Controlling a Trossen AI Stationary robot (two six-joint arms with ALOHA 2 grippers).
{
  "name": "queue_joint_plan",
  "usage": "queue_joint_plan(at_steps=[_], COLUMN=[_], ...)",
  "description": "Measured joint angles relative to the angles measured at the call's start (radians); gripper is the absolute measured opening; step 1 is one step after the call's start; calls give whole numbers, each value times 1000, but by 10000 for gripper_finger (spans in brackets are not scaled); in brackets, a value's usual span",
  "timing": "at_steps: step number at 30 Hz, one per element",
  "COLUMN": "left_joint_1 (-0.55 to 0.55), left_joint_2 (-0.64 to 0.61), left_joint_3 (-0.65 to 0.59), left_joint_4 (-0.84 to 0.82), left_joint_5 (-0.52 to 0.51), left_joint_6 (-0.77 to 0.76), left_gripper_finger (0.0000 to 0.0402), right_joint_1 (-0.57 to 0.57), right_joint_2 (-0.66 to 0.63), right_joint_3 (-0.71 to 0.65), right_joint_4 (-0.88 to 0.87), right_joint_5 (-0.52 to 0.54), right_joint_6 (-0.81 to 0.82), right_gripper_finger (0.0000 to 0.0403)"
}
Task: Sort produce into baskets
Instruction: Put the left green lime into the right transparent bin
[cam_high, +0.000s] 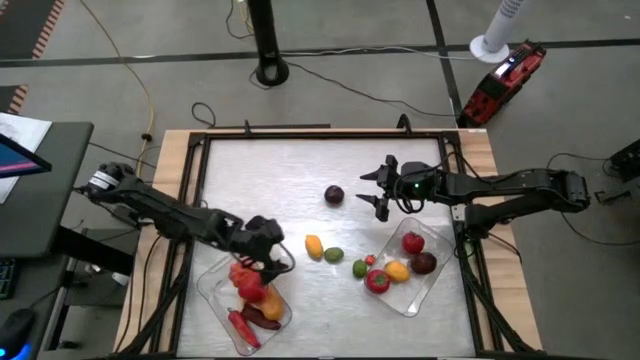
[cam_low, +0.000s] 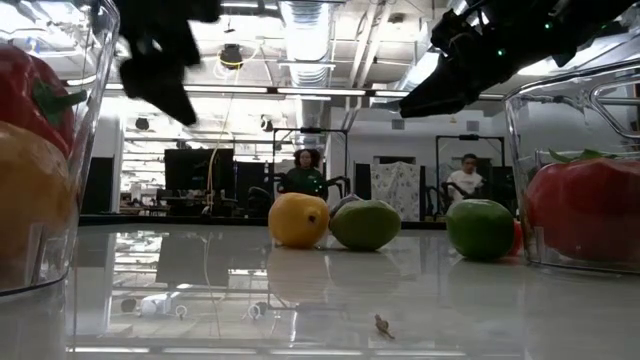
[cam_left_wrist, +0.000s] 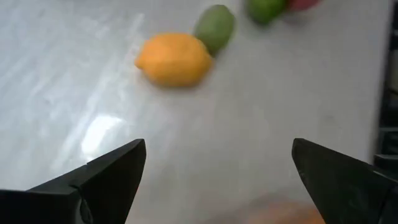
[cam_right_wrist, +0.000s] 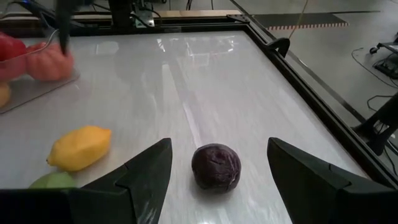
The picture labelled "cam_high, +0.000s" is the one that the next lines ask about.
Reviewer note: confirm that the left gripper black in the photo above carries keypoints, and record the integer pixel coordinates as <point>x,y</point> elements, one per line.
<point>255,237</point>

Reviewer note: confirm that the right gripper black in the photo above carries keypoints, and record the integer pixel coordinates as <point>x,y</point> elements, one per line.
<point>415,180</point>

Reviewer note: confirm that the red bell pepper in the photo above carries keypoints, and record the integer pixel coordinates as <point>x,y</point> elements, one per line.
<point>252,291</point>

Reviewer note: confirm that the orange persimmon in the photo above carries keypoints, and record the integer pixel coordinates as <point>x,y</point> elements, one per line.
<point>274,306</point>

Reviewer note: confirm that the dark purple plum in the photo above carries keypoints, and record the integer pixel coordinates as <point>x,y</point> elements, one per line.
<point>334,194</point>

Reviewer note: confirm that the small orange pumpkin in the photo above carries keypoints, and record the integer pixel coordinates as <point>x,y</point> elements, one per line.
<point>234,272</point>

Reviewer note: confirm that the yellow-orange mango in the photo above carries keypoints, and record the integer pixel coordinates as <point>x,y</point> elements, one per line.
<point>314,246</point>

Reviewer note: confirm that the dark red chili pepper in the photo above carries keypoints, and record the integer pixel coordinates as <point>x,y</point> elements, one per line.
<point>260,319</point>

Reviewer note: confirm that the small red strawberry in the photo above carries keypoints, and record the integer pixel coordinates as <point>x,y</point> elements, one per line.
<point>370,259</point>

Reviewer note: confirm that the green lime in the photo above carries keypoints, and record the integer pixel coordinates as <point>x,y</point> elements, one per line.
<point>359,268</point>

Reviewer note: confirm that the yellow lemon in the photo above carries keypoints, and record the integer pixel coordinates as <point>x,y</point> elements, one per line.
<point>396,271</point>

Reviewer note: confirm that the dark red apple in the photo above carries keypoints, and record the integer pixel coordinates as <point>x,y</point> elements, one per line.
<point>423,262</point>

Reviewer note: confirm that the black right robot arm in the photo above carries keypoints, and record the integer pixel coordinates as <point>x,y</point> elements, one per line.
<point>500,182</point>

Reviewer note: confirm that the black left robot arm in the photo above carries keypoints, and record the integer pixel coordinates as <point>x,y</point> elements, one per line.
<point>165,215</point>

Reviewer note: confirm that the clear plastic basket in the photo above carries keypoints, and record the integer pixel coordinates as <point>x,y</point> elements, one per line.
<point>415,295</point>
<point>220,300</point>

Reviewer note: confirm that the wooden table board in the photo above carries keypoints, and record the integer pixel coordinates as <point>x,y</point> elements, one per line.
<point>172,150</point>

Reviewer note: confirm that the red and black tool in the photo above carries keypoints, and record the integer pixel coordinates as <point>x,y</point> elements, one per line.
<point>500,85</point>

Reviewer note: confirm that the black pole stand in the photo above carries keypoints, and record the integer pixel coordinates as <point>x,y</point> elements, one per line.
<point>265,30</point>

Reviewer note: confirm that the white fan stand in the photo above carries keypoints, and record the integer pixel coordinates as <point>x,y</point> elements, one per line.
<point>500,25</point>

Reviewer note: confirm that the black side desk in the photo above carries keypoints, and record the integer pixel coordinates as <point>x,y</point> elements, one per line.
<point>40,210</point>

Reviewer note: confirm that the black floor device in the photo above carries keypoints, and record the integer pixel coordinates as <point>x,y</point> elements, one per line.
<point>627,160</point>

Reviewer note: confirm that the black computer mouse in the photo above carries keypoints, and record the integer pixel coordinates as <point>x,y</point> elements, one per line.
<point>15,330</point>

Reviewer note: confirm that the black keyboard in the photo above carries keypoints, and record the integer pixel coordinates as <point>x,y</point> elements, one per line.
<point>6,277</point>

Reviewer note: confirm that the tilted computer screen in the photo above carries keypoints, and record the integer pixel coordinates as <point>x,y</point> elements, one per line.
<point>15,162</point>

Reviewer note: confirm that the white paper sheet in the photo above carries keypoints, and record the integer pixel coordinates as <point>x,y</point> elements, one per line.
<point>25,131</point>

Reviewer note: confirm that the small black striped-edge mat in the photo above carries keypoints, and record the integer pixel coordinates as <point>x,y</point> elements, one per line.
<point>10,97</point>

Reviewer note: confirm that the large black striped-edge mat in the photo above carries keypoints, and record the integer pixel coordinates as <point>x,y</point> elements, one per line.
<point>25,25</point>

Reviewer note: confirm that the black metal table frame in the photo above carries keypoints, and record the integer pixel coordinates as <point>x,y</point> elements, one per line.
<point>320,135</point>

